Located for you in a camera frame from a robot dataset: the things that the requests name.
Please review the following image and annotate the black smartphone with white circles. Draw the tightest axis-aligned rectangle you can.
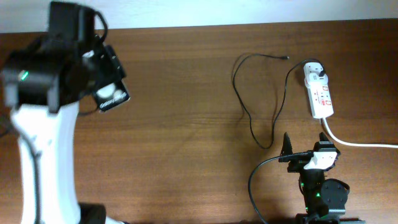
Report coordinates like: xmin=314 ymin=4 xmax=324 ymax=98
xmin=93 ymin=80 xmax=130 ymax=113

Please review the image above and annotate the white power strip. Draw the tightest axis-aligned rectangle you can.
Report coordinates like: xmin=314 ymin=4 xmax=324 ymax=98
xmin=303 ymin=61 xmax=334 ymax=119

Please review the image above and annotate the black charging cable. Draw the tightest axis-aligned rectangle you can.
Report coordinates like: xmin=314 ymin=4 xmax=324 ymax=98
xmin=231 ymin=53 xmax=326 ymax=149

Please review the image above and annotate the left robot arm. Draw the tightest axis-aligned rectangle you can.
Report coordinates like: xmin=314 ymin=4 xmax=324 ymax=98
xmin=1 ymin=35 xmax=129 ymax=223

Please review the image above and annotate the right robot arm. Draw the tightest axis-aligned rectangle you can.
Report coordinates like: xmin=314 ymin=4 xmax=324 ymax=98
xmin=279 ymin=133 xmax=365 ymax=224

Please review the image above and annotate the white USB charger plug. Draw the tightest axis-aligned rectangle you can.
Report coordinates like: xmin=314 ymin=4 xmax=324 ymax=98
xmin=303 ymin=62 xmax=328 ymax=88

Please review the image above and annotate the white power strip cord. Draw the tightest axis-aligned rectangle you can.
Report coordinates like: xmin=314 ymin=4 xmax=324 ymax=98
xmin=320 ymin=117 xmax=398 ymax=149

